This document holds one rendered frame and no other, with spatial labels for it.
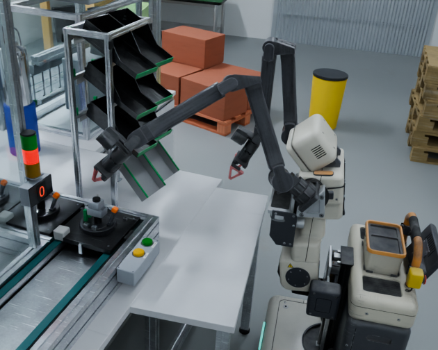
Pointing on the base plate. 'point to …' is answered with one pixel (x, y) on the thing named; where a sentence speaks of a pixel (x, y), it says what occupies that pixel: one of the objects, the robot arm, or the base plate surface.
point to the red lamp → (30, 157)
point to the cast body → (96, 207)
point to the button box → (137, 263)
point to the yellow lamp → (32, 171)
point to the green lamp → (28, 143)
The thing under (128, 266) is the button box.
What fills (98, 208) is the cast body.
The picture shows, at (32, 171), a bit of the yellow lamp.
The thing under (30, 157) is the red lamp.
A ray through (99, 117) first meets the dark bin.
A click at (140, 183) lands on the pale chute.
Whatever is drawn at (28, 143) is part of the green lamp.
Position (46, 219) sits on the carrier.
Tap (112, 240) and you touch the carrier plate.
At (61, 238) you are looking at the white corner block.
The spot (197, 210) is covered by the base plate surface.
